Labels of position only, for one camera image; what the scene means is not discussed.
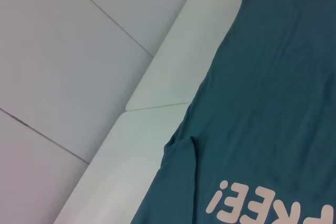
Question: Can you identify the teal FREE! print t-shirt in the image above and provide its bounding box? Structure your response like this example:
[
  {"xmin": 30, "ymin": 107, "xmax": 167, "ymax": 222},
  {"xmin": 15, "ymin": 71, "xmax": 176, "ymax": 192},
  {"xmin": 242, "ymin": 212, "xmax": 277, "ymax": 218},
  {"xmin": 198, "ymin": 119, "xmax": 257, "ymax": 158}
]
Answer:
[{"xmin": 130, "ymin": 0, "xmax": 336, "ymax": 224}]

